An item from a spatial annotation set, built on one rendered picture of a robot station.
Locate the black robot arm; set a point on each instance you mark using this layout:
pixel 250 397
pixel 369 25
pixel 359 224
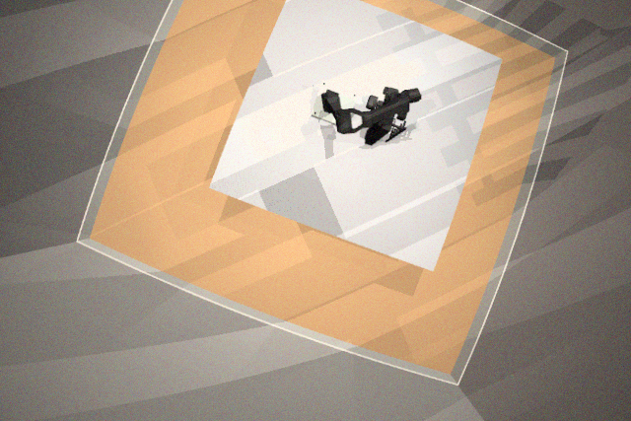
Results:
pixel 396 103

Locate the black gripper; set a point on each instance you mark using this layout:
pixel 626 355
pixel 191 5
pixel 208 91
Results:
pixel 373 102

